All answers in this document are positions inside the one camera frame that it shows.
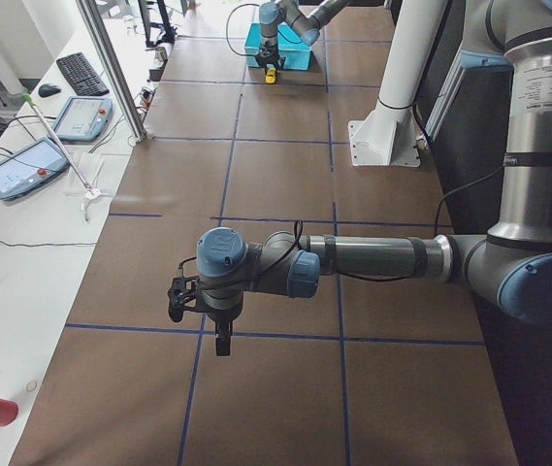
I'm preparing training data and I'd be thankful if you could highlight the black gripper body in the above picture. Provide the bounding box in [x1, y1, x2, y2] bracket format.
[207, 310, 241, 337]
[254, 44, 285, 68]

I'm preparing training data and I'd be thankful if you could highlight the yellow beetle toy car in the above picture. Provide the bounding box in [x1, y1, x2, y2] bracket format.
[265, 68, 277, 84]

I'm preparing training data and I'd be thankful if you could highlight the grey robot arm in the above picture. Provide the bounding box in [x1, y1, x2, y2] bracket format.
[254, 0, 350, 69]
[168, 1, 552, 356]

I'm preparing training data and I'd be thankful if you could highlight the light blue plastic bin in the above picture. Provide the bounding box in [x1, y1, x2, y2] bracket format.
[244, 22, 311, 71]

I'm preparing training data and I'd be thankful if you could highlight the white stick with green tip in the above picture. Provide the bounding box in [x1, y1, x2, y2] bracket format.
[22, 93, 113, 223]

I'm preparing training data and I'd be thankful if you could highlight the black keyboard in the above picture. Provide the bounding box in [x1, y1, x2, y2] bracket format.
[55, 52, 110, 96]

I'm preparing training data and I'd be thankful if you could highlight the far teach pendant tablet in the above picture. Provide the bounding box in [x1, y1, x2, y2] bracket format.
[52, 96, 113, 144]

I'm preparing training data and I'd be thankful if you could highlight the teach pendant tablet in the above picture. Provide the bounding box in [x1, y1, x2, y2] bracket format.
[52, 96, 113, 144]
[0, 138, 69, 201]

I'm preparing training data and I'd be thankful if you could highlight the black computer mouse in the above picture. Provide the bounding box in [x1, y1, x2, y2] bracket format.
[38, 83, 61, 98]

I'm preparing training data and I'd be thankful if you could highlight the near teach pendant tablet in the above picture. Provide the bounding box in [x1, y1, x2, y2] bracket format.
[0, 138, 69, 201]

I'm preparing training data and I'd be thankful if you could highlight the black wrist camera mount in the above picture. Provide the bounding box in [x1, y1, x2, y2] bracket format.
[167, 276, 201, 323]

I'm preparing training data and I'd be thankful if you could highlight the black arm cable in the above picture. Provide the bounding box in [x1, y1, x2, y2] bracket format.
[178, 164, 504, 292]
[225, 3, 263, 57]

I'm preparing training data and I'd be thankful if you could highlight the white camera mast with base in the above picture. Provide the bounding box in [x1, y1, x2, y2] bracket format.
[348, 0, 447, 168]

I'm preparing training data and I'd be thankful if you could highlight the aluminium frame post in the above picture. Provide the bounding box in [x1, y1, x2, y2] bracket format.
[76, 0, 146, 143]

